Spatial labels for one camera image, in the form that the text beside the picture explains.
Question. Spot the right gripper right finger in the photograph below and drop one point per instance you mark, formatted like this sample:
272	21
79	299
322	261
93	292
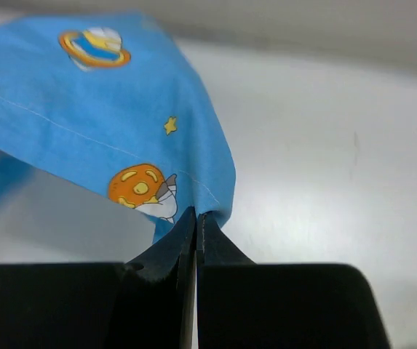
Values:
243	304

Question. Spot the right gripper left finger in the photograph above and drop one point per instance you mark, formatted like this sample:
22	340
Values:
135	304

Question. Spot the blue space print cloth placemat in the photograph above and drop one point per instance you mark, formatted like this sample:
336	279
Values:
109	103

